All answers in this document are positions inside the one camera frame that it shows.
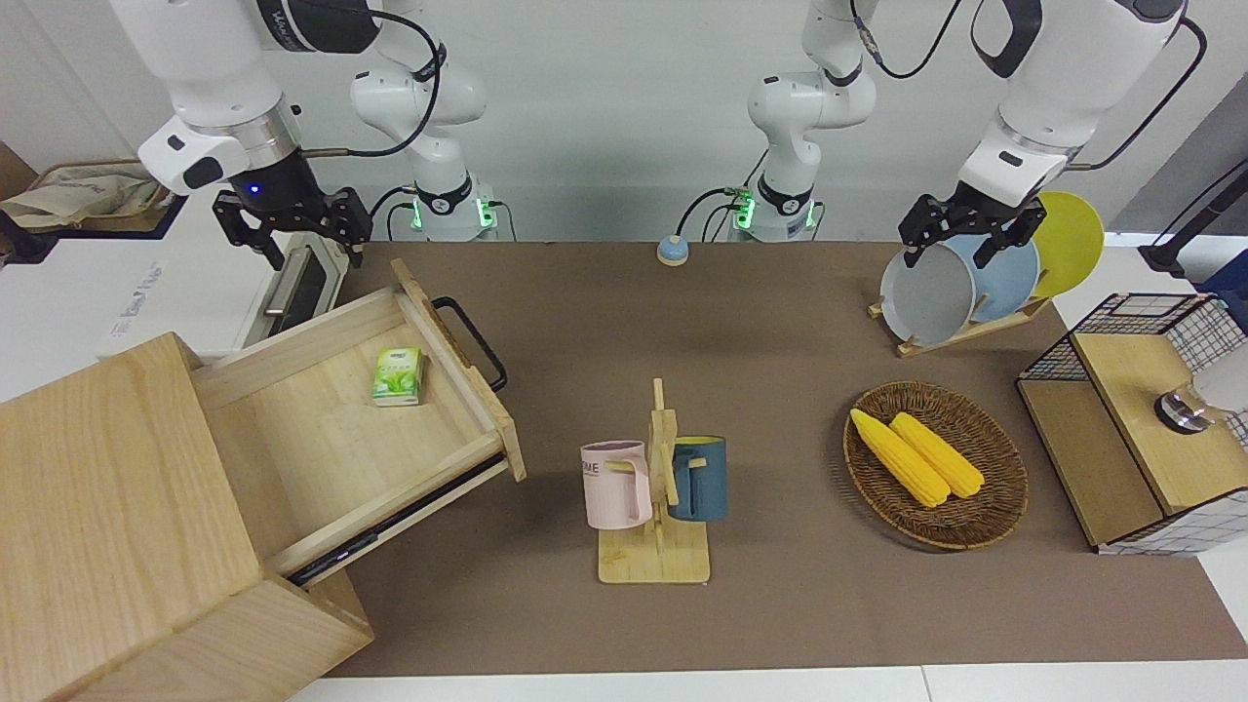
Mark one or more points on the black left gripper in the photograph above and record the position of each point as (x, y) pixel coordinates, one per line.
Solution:
(985, 210)

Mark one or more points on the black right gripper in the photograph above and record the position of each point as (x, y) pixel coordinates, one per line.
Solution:
(283, 195)

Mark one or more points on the light wooden drawer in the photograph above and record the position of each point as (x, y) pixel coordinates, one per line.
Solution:
(292, 409)

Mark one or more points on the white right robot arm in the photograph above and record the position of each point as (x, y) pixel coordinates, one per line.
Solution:
(214, 58)

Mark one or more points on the light blue plate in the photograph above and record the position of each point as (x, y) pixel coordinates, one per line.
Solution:
(1004, 278)

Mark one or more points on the grey plate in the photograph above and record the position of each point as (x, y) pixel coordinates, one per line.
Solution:
(926, 297)

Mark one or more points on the yellow plate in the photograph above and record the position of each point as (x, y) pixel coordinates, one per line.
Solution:
(1068, 244)

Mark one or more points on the wooden plate rack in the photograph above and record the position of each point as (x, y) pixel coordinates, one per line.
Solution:
(960, 336)

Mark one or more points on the white toaster oven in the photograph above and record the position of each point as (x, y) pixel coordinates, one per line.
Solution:
(195, 302)

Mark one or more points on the green tissue pack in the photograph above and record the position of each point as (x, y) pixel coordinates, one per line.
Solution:
(397, 378)

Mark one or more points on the brown table mat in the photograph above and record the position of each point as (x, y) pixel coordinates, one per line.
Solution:
(780, 322)

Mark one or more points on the beige paper bag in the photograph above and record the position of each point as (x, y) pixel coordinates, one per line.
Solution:
(78, 195)

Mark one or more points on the yellow corn cob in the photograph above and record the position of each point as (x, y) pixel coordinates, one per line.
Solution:
(897, 456)
(941, 456)

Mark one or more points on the blue plastic piece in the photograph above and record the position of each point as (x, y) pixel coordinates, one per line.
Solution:
(1228, 283)

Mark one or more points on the brown cardboard box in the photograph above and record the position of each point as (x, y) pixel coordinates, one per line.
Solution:
(15, 171)

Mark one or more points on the brown wicker basket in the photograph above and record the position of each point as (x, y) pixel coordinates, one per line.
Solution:
(985, 517)

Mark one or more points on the small blue dome bell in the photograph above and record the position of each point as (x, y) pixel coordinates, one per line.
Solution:
(673, 252)

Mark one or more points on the light wooden cabinet box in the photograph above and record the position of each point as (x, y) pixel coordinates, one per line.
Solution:
(97, 507)

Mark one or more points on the dark blue mug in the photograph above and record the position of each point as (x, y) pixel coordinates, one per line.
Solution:
(704, 483)

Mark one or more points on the pink mug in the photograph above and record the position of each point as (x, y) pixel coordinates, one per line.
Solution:
(614, 487)

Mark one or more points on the wooden mug rack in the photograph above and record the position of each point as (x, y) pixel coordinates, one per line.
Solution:
(653, 561)

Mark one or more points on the black clamp mount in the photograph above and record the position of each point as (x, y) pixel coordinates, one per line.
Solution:
(19, 239)

